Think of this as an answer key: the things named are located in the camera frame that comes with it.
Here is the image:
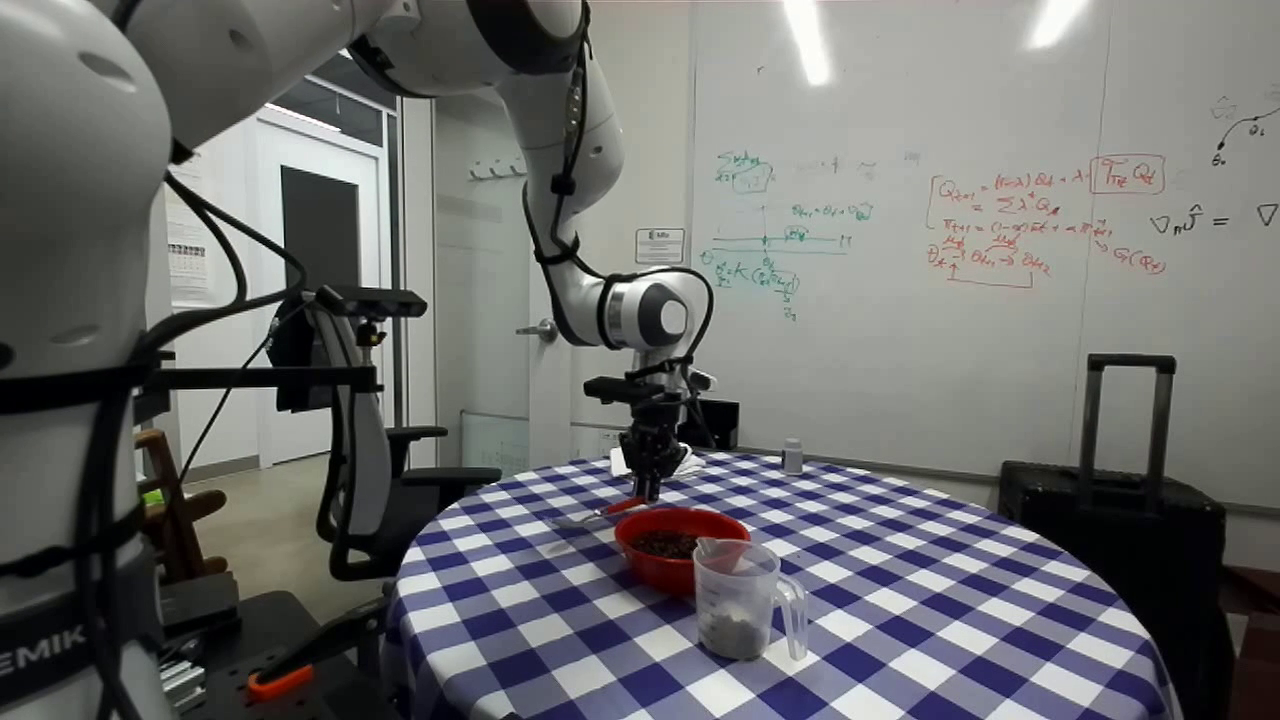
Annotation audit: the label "orange handled tool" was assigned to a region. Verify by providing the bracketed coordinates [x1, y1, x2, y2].
[245, 658, 321, 707]

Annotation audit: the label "black stereo camera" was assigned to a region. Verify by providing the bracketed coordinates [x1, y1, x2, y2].
[344, 282, 432, 325]

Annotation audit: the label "blue white checkered tablecloth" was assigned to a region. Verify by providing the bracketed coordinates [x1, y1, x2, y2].
[384, 448, 1184, 720]

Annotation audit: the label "black box device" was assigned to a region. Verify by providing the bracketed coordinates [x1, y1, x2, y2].
[692, 394, 744, 457]

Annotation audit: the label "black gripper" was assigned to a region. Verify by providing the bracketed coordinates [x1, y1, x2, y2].
[612, 358, 711, 502]

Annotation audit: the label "black wheeled suitcase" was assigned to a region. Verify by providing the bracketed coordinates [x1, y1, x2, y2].
[994, 352, 1233, 720]

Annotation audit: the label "wall coat hooks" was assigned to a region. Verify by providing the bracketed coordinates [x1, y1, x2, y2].
[462, 158, 533, 187]

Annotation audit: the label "black equipment cart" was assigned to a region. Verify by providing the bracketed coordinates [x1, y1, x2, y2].
[157, 587, 404, 720]

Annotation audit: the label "orange red bowl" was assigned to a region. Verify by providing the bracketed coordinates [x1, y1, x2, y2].
[612, 500, 756, 604]

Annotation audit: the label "large wall whiteboard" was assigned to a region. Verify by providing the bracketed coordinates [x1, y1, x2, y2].
[684, 0, 1280, 512]

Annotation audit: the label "dark coffee beans heap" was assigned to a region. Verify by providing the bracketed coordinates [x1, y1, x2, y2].
[636, 528, 707, 562]
[701, 606, 772, 663]

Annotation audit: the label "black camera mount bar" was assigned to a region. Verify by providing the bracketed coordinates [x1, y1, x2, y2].
[127, 358, 384, 415]

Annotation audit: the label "wooden stand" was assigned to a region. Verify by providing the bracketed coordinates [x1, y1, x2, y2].
[130, 425, 231, 583]

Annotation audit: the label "white door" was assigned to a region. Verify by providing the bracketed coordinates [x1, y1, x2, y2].
[426, 93, 578, 471]

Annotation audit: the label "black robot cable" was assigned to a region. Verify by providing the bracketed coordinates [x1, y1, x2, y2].
[71, 173, 315, 720]

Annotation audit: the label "black office chair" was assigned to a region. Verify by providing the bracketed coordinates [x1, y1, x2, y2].
[312, 291, 505, 583]

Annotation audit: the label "small white wall sign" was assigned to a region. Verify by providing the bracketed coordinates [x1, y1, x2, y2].
[633, 222, 692, 270]

